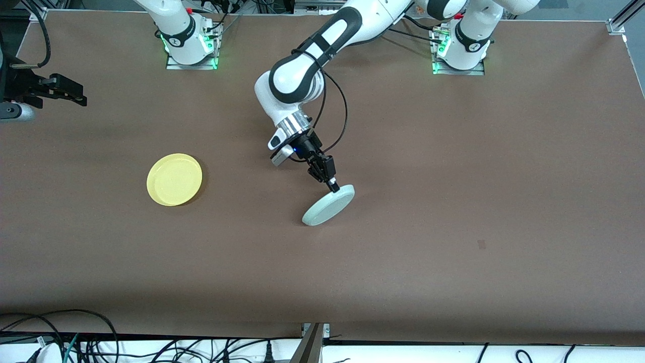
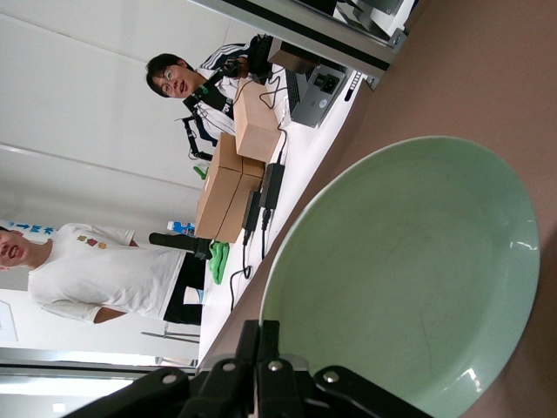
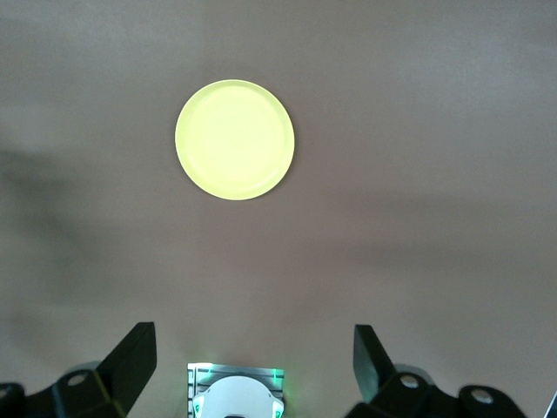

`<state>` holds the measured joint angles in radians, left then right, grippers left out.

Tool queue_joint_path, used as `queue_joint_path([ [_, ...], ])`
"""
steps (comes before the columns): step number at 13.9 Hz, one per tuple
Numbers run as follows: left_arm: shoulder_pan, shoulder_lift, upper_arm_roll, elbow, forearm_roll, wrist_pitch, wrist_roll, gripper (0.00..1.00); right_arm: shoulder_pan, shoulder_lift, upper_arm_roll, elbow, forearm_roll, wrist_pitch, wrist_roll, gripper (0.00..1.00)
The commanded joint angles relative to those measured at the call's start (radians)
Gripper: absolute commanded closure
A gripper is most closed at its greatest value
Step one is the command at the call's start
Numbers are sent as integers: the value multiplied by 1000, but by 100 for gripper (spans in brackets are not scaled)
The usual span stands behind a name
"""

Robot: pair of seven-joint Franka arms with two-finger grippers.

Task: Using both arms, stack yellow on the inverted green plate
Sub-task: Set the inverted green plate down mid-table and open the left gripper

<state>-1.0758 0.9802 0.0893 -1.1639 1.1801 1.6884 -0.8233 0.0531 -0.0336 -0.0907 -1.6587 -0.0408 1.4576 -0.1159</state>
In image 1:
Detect grey metal rack device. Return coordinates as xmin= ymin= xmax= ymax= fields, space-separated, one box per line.
xmin=294 ymin=0 xmax=349 ymax=16

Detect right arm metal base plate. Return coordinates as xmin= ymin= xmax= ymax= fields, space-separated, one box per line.
xmin=166 ymin=23 xmax=219 ymax=71

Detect yellow plate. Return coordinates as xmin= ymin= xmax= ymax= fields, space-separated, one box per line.
xmin=147 ymin=153 xmax=203 ymax=207

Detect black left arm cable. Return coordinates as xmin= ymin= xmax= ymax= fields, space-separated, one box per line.
xmin=291 ymin=48 xmax=349 ymax=163

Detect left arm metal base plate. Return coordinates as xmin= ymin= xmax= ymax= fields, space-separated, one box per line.
xmin=432 ymin=28 xmax=485 ymax=76

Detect short black table cable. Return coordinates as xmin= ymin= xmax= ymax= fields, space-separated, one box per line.
xmin=406 ymin=15 xmax=438 ymax=31

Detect green cable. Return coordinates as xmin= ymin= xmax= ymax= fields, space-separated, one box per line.
xmin=62 ymin=333 xmax=80 ymax=363

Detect pale green plate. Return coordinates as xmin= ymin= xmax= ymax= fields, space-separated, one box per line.
xmin=301 ymin=185 xmax=355 ymax=226

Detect aluminium profile beam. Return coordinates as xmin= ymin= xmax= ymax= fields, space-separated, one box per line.
xmin=290 ymin=323 xmax=326 ymax=363

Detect long black table cable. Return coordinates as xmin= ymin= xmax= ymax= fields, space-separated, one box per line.
xmin=388 ymin=28 xmax=444 ymax=43

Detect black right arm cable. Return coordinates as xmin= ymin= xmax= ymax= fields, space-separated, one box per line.
xmin=23 ymin=0 xmax=51 ymax=69

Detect large black cable arc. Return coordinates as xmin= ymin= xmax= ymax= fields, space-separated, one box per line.
xmin=0 ymin=309 xmax=119 ymax=363

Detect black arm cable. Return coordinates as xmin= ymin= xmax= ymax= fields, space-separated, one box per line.
xmin=23 ymin=0 xmax=51 ymax=69
xmin=291 ymin=48 xmax=349 ymax=163

